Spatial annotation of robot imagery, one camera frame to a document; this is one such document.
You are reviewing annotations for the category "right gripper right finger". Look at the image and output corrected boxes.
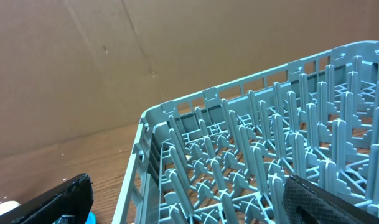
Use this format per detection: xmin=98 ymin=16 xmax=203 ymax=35
xmin=283 ymin=175 xmax=379 ymax=224

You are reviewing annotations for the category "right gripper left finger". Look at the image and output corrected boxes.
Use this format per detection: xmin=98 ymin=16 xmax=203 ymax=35
xmin=0 ymin=173 xmax=94 ymax=224

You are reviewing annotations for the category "grey plastic dishwasher rack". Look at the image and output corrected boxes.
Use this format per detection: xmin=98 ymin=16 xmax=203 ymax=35
xmin=112 ymin=40 xmax=379 ymax=223

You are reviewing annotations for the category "small pink plate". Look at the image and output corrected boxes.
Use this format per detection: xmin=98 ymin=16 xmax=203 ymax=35
xmin=0 ymin=200 xmax=20 ymax=216

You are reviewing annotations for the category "teal plastic serving tray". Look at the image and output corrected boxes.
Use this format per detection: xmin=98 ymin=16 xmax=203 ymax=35
xmin=53 ymin=212 xmax=96 ymax=224

